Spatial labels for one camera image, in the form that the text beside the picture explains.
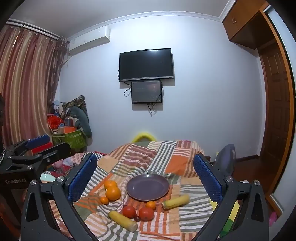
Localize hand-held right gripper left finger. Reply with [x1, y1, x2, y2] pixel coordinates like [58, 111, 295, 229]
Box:
[20, 152, 97, 241]

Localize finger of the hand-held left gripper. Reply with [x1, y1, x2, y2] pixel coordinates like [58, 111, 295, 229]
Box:
[5, 135, 51, 160]
[8, 142, 72, 173]

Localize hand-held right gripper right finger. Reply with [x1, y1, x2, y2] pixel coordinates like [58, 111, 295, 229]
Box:
[193, 153, 270, 241]

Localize yellow corn cob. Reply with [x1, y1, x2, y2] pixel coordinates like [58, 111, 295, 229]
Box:
[161, 194, 190, 210]
[109, 210, 138, 232]

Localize red tomato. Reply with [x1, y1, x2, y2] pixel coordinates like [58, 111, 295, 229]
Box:
[139, 207, 154, 221]
[122, 205, 136, 219]

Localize purple round plate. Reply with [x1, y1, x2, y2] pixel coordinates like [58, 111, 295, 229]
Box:
[126, 174, 170, 201]

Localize red box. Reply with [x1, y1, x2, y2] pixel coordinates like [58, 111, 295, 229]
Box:
[31, 142, 54, 155]

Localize floral quilt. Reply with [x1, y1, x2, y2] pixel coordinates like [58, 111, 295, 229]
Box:
[62, 152, 103, 168]

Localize orange box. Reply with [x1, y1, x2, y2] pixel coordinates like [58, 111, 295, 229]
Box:
[59, 126, 77, 134]

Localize red plastic bag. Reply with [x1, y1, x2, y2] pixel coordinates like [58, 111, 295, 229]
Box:
[47, 114, 64, 130]

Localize blue chair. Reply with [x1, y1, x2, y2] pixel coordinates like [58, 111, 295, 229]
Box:
[214, 144, 237, 177]

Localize yellow bedsheet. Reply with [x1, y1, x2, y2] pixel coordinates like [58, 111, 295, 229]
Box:
[210, 199, 241, 239]

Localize striped patchwork blanket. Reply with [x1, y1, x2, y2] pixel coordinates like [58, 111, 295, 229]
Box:
[46, 140, 232, 241]

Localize camouflage pillow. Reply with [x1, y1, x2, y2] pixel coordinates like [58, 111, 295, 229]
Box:
[62, 95, 89, 121]

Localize striped red curtain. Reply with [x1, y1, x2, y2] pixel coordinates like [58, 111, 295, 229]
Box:
[0, 24, 68, 147]

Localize pink object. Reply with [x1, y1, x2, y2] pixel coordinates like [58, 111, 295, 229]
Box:
[268, 211, 278, 226]

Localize wooden door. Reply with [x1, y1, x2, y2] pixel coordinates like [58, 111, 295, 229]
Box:
[257, 38, 291, 194]

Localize white air conditioner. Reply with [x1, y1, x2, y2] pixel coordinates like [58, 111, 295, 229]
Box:
[67, 26, 111, 50]

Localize wooden overhead cabinet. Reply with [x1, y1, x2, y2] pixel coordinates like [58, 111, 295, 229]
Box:
[222, 0, 270, 49]

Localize yellow plastic ring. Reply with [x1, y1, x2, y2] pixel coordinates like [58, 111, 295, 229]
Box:
[132, 132, 158, 142]

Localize black hanging cable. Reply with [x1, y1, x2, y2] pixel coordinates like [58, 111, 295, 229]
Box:
[147, 102, 158, 117]

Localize small black wall monitor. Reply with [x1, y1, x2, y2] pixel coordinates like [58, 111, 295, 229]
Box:
[131, 80, 162, 104]

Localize white curtain rail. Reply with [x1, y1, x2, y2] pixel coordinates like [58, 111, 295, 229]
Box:
[6, 20, 67, 42]

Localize black wall television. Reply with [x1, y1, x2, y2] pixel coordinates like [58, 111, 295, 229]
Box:
[119, 48, 174, 82]

